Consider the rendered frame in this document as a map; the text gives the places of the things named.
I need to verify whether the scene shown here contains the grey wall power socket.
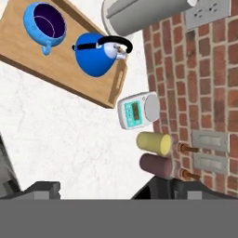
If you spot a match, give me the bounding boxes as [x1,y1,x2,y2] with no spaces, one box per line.
[184,0,231,32]

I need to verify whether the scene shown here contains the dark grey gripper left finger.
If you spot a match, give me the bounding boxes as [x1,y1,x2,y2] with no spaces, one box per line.
[19,181,62,201]

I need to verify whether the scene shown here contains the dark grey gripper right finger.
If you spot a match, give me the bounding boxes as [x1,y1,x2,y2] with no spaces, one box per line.
[131,176,238,201]

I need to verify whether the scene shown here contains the white kitchen scale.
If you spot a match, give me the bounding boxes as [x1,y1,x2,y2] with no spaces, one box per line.
[116,91,161,131]

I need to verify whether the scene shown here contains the wooden tray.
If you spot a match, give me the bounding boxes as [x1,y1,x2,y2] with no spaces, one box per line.
[0,0,129,110]

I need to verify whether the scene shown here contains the grey appliance edge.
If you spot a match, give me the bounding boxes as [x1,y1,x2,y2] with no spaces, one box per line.
[0,133,22,199]

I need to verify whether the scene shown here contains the blue kettle with black handle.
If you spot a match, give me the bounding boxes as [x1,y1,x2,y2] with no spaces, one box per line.
[72,33,134,78]

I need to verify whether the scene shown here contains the grey cylinder paper towel roll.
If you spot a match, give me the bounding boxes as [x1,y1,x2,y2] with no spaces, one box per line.
[101,0,198,37]

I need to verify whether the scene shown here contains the grey wall switch plate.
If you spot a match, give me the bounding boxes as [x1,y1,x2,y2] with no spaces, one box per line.
[192,152,230,176]
[191,129,231,153]

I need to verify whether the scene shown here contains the blue mug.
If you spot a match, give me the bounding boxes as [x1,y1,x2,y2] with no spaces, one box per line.
[22,2,68,57]

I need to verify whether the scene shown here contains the maroon cylinder jar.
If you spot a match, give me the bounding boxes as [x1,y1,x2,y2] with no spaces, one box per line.
[139,153,174,179]

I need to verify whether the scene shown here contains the yellow cylinder jar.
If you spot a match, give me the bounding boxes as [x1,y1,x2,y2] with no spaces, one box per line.
[136,131,172,157]

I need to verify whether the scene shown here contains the brown wall peg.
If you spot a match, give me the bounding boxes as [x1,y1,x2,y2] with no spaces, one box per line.
[179,168,201,181]
[178,143,200,154]

